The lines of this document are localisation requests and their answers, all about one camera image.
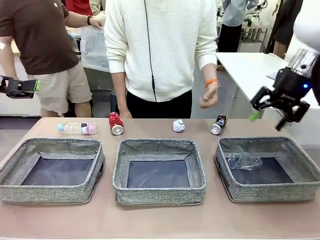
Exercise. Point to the crushed black can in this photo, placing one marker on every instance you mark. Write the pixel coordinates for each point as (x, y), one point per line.
(220, 123)

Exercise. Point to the clear bottle with pink label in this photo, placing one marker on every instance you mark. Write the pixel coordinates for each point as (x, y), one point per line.
(75, 128)

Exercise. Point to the person in white sweater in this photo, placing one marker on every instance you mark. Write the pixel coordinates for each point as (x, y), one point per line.
(172, 45)

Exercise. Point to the grey fabric basket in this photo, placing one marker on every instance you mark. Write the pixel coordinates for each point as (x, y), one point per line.
(50, 195)
(157, 197)
(270, 192)

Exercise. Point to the orange wrist watch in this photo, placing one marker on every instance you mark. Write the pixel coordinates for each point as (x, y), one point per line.
(211, 82)

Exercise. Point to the person's right forearm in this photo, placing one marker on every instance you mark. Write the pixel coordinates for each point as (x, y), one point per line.
(117, 92)

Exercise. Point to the person's right hand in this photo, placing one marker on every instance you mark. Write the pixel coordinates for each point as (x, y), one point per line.
(125, 114)

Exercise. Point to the person's left hand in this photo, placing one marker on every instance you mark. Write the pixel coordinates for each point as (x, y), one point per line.
(210, 97)

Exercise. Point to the person's left forearm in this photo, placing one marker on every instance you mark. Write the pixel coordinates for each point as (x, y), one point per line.
(209, 72)

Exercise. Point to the white paper ball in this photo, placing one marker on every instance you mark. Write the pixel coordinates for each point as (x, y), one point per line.
(179, 125)

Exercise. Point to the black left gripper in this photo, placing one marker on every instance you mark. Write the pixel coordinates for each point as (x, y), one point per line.
(5, 85)

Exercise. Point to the large white table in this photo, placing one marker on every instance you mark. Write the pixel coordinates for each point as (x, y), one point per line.
(247, 70)

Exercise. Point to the clear plastic cup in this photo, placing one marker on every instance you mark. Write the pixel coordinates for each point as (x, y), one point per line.
(246, 161)

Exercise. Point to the person in dark coat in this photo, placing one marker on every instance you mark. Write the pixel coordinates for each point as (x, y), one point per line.
(286, 22)

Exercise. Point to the crushed red can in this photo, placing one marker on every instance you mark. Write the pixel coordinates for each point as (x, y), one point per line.
(115, 121)

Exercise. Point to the brown-shirt man's left hand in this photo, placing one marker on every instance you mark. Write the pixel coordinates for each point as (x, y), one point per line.
(98, 23)

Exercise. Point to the person in red top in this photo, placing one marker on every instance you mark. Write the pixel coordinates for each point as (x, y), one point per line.
(78, 6)

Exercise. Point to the brown-shirt man's right forearm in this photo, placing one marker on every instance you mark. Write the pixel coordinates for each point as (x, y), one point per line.
(7, 62)

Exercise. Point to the brown-shirt man's left forearm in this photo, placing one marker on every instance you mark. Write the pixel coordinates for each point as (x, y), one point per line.
(77, 21)

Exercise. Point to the person in light blue shirt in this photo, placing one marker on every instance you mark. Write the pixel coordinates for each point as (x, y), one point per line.
(233, 25)

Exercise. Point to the wooden top desk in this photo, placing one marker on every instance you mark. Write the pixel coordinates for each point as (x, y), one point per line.
(15, 47)

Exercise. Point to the clear plastic storage box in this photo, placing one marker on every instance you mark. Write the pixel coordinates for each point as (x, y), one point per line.
(96, 50)

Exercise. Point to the man in brown shirt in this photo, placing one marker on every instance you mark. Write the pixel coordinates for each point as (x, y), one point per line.
(42, 37)

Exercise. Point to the black wrist watch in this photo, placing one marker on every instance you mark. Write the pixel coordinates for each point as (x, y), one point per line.
(89, 20)

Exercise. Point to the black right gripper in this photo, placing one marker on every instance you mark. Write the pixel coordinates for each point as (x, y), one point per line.
(292, 87)

